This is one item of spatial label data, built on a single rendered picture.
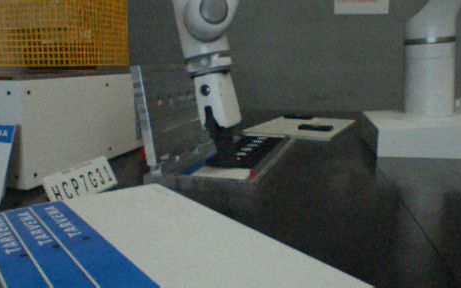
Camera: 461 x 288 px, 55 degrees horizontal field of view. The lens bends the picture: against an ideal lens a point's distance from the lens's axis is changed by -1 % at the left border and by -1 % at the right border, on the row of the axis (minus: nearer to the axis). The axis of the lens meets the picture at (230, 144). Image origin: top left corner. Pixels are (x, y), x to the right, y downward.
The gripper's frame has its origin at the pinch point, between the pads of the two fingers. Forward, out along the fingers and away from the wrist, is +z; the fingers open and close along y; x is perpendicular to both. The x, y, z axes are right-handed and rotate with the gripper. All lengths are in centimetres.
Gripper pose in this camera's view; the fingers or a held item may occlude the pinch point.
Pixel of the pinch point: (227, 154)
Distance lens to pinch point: 83.2
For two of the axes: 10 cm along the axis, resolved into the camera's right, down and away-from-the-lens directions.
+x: -9.4, 1.5, 3.2
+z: 2.0, 9.7, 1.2
